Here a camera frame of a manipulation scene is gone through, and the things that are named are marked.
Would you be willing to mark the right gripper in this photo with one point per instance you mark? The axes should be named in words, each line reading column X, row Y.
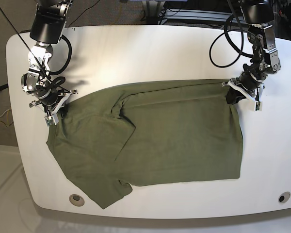
column 51, row 100

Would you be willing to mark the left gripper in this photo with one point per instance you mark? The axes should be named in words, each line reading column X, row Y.
column 249, row 85

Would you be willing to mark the olive green T-shirt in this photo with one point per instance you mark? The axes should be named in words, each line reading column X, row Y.
column 150, row 133

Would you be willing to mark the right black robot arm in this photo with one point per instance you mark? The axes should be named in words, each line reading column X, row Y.
column 40, row 81

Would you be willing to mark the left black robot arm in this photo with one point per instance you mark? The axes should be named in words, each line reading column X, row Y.
column 254, row 23

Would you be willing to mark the left table grommet hole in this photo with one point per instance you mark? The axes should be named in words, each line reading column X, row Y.
column 76, row 200

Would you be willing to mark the table grommet hole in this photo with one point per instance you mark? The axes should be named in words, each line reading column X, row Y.
column 284, row 197
column 76, row 200

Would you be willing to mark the right table grommet hole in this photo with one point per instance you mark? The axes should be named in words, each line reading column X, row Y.
column 284, row 197

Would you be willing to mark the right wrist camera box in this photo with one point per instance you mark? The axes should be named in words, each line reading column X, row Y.
column 51, row 120

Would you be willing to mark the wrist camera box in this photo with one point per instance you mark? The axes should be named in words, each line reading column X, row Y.
column 257, row 105
column 51, row 120

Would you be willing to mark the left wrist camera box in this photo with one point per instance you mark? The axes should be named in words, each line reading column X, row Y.
column 257, row 105

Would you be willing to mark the aluminium frame rack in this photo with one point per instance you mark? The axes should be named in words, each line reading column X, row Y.
column 212, row 13

